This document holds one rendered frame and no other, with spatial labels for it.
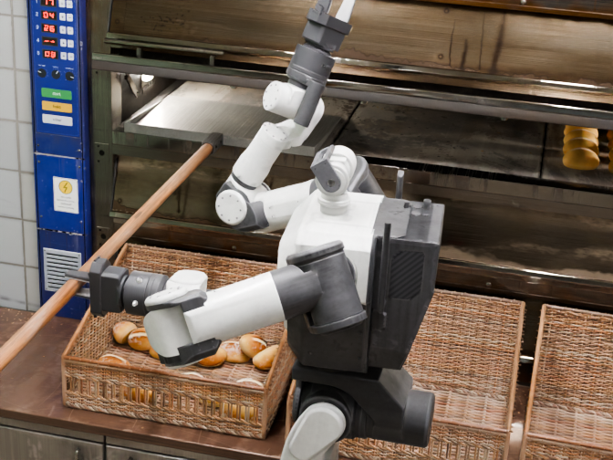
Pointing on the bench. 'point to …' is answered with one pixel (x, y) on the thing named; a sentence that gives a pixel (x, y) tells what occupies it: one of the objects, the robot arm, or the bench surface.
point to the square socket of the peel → (214, 141)
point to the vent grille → (58, 266)
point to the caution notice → (66, 194)
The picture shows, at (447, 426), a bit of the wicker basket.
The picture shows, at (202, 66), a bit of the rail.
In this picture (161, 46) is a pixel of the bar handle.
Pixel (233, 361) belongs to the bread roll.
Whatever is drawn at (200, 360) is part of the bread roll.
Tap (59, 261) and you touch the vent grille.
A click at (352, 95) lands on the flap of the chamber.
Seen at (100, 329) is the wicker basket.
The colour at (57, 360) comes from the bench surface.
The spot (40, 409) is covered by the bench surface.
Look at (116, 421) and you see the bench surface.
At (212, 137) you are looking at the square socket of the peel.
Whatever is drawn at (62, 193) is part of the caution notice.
